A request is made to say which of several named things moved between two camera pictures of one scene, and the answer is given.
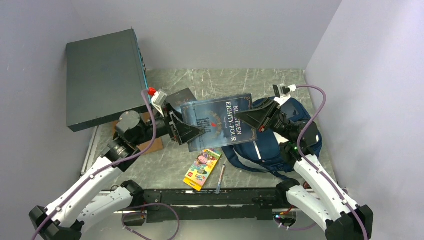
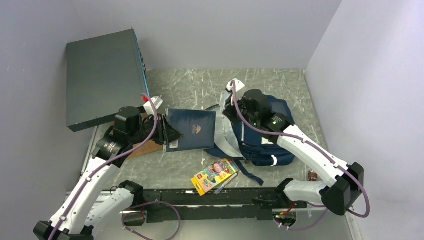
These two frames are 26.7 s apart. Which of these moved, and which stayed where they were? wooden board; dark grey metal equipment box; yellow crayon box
Moved: yellow crayon box
Stayed: wooden board; dark grey metal equipment box
